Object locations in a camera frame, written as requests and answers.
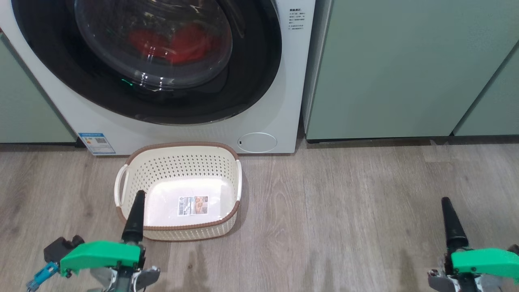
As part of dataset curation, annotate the black round glass washer door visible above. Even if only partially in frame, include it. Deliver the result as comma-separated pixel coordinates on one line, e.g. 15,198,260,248
11,0,283,125

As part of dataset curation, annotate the wide pale green cabinet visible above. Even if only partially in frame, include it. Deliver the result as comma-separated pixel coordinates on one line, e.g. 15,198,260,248
302,0,519,143

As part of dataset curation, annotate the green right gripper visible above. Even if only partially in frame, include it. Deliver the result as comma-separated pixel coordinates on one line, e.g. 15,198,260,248
428,197,519,292

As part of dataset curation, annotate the narrow pale green cabinet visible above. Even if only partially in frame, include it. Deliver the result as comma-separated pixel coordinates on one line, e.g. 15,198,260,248
452,41,519,137

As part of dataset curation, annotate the cream perforated laundry basket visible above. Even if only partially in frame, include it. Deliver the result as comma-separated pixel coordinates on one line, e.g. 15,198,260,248
114,142,243,242

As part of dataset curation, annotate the white front-load washing machine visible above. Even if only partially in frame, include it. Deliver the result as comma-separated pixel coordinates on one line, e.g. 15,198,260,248
0,0,316,156

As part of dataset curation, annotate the blue white energy label sticker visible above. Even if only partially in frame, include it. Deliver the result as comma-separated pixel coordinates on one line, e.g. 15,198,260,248
78,132,116,155

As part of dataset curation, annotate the printed text sticker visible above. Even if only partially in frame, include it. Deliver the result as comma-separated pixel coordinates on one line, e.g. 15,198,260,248
289,7,307,32

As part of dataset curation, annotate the red and white garment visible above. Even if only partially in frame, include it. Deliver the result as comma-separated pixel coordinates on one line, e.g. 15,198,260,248
128,24,222,64

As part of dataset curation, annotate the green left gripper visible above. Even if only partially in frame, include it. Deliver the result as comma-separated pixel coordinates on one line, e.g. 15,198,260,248
60,190,161,292

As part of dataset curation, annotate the paper product label sticker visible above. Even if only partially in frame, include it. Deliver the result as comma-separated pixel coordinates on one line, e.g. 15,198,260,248
178,196,209,216

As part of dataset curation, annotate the round white filter cover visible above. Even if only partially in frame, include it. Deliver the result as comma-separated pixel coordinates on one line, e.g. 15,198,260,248
237,132,278,154

